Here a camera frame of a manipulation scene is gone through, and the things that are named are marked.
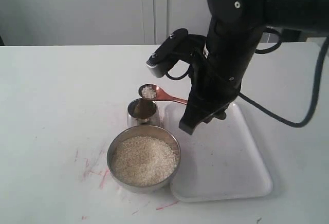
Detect white cabinet doors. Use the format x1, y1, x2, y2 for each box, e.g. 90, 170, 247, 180
1, 0, 210, 46

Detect large steel rice bowl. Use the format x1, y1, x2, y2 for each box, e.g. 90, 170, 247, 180
106, 125, 181, 193

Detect small steel cup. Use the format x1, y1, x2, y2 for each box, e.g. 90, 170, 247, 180
126, 98, 161, 127

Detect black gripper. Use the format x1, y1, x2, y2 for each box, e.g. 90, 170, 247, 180
179, 18, 265, 135

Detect brown wooden spoon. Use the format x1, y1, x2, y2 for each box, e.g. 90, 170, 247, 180
138, 84, 188, 105

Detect white rectangular plastic tray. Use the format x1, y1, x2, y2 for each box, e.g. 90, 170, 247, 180
163, 103, 273, 202

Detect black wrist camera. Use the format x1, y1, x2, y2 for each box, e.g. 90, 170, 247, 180
147, 28, 209, 79

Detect white uncooked rice grains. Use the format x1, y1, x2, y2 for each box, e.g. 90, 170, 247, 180
112, 136, 177, 187

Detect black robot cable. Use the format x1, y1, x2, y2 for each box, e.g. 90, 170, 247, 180
239, 26, 329, 128

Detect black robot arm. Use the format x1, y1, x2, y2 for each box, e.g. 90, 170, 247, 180
179, 0, 328, 134

